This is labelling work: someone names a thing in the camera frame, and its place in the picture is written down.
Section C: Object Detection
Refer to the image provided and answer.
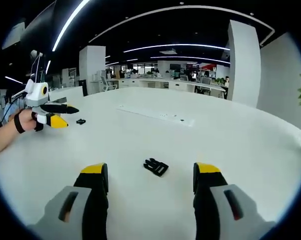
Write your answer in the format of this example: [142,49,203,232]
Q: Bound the white office chair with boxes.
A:
[100,76,118,92]

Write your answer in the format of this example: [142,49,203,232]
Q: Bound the row of white office desks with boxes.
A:
[117,77,228,100]

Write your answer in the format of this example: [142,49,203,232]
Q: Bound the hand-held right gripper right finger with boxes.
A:
[192,161,276,240]

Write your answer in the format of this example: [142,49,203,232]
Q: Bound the white square pillar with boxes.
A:
[79,45,107,97]
[226,19,262,108]

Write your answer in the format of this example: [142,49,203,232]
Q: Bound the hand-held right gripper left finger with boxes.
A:
[27,162,109,240]

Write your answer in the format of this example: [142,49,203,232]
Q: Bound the black pronged buckle part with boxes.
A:
[142,158,169,178]

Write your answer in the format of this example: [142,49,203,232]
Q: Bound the distant office workers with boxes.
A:
[119,68,230,87]

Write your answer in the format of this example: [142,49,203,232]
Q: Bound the black hand strap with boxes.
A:
[13,113,44,134]

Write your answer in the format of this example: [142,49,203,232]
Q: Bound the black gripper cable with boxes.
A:
[0,90,29,125]

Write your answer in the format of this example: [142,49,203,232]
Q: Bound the white ceiling pipe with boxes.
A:
[88,4,276,46]

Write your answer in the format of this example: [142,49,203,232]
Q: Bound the white ceiling air conditioner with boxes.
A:
[1,21,26,50]

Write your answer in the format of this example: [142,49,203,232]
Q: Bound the person's left hand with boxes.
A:
[19,109,44,132]

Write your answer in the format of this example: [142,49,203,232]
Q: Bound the long ceiling light strip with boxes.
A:
[52,0,91,52]

